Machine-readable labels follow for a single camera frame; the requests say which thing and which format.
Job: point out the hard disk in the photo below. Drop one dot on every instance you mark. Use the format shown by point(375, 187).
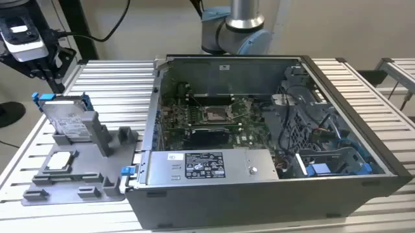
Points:
point(64, 116)

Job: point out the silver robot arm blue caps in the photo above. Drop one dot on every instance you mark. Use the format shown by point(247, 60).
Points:
point(243, 14)

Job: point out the blue disk carrier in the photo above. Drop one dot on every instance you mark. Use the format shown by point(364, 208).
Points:
point(319, 169)

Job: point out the grey metal disk bay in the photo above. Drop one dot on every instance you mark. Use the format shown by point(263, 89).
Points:
point(343, 155)

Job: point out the black round stand base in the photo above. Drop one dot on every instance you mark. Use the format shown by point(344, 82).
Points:
point(11, 114)

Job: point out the grey parts rack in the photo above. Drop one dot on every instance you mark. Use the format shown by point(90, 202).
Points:
point(80, 157)

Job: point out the silver CPU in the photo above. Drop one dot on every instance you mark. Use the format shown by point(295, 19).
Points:
point(60, 161)

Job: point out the blue case latch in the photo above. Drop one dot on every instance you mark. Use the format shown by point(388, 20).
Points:
point(127, 171)

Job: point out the black RAM slot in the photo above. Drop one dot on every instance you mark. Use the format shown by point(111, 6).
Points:
point(212, 102)
point(215, 125)
point(212, 97)

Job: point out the CPU socket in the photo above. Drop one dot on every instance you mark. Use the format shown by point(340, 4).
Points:
point(215, 114)

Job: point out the silver power supply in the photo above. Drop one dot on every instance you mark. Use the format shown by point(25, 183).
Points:
point(162, 170)

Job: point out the black graphics card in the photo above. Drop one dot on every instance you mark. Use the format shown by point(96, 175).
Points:
point(207, 138)

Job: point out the green motherboard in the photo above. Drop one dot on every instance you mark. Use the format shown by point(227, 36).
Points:
point(256, 136)

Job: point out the grey plastic drive cage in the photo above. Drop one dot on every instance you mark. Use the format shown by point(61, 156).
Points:
point(302, 116)

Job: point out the black open PC case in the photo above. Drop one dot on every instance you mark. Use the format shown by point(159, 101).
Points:
point(227, 206)

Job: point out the black box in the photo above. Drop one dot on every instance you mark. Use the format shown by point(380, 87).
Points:
point(371, 77)

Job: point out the aluminium side table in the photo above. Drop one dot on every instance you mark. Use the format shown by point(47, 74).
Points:
point(396, 68)

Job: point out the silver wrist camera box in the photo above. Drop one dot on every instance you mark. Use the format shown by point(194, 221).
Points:
point(25, 48)

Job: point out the black upright post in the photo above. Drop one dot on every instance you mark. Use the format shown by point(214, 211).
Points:
point(80, 29)

